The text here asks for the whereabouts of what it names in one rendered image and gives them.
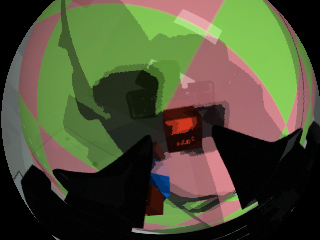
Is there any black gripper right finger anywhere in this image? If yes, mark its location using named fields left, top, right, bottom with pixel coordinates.
left=211, top=125, right=303, bottom=209

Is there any red cube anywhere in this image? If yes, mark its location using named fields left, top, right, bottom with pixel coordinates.
left=145, top=184, right=164, bottom=216
left=163, top=105, right=203, bottom=152

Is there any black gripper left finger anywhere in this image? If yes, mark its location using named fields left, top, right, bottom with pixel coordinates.
left=52, top=135, right=152, bottom=229

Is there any blue cube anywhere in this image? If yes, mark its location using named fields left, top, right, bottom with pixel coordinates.
left=149, top=172, right=171, bottom=200

